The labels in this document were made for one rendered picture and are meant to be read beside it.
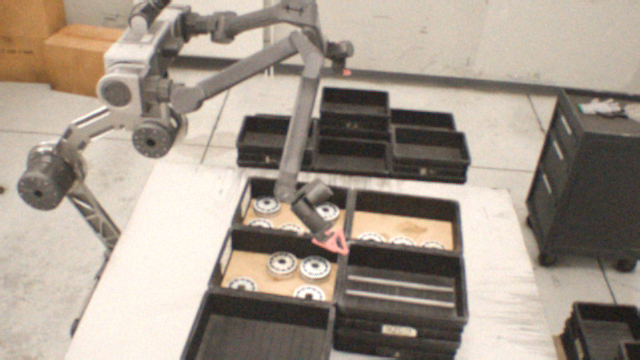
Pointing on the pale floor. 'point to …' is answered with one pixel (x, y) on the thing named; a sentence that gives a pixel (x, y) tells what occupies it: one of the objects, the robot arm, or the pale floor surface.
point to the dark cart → (587, 182)
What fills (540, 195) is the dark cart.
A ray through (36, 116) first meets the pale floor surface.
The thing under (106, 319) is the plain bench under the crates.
